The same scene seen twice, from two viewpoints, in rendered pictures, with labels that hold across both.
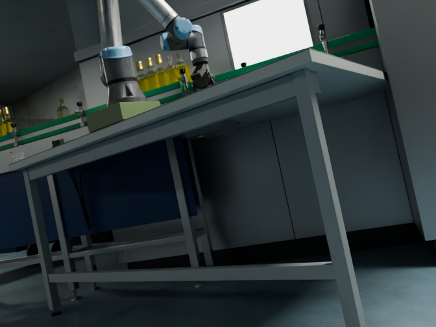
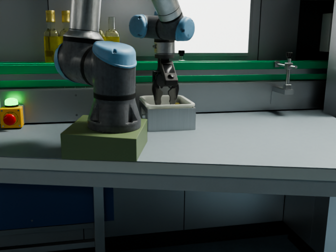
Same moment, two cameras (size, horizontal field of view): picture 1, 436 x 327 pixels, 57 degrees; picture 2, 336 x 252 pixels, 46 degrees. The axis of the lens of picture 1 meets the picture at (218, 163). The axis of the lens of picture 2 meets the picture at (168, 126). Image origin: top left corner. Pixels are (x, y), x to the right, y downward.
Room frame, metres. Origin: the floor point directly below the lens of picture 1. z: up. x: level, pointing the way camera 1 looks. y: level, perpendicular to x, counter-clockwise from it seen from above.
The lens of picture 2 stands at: (0.53, 0.75, 1.08)
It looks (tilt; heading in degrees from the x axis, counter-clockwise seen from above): 13 degrees down; 328
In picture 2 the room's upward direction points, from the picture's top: straight up
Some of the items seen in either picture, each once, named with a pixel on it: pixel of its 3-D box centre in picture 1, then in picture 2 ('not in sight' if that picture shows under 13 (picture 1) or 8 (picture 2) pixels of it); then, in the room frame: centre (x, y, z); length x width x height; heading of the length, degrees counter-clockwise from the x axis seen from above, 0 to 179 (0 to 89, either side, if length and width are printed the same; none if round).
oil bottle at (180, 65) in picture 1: (185, 82); (112, 56); (2.03, 0.08, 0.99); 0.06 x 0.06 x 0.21; 69
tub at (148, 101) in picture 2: not in sight; (165, 111); (1.75, -0.01, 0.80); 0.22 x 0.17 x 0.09; 160
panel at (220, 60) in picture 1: (224, 45); (155, 17); (2.08, -0.16, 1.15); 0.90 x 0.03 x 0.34; 70
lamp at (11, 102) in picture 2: not in sight; (11, 102); (1.97, 0.49, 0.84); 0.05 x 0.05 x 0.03
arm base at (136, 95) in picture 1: (124, 93); (114, 108); (1.54, 0.30, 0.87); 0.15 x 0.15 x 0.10
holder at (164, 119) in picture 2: not in sight; (164, 112); (1.78, -0.02, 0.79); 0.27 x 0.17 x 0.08; 160
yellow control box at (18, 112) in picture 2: not in sight; (12, 117); (1.97, 0.49, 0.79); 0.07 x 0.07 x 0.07; 70
